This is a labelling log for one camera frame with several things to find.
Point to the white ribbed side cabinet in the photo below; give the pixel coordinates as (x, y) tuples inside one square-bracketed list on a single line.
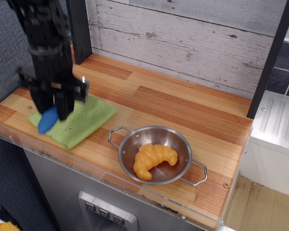
[(266, 157)]

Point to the black right frame post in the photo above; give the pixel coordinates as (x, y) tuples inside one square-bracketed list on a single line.
[(269, 64)]

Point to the orange plastic croissant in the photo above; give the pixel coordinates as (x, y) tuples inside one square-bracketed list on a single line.
[(150, 156)]

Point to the steel two-handled bowl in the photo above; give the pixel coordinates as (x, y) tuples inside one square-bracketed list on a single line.
[(129, 141)]

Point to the grey toy kitchen cabinet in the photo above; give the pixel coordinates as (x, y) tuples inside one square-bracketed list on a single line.
[(61, 185)]

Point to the green folded cloth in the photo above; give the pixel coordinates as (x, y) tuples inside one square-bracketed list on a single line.
[(82, 122)]

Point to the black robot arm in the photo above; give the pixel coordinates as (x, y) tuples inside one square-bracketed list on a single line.
[(44, 24)]

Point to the blue handled metal spoon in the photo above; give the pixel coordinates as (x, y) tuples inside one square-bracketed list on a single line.
[(48, 120)]

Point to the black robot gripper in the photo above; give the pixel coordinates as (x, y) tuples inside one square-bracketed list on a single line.
[(50, 78)]

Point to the black frame post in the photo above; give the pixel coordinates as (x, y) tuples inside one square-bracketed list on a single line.
[(269, 64), (79, 27)]

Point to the yellow toy at corner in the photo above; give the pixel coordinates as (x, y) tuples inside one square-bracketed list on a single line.
[(8, 226)]

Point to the silver button control panel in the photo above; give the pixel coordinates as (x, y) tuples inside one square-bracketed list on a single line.
[(100, 215)]

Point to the black left frame post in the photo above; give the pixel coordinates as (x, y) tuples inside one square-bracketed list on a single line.
[(79, 27)]

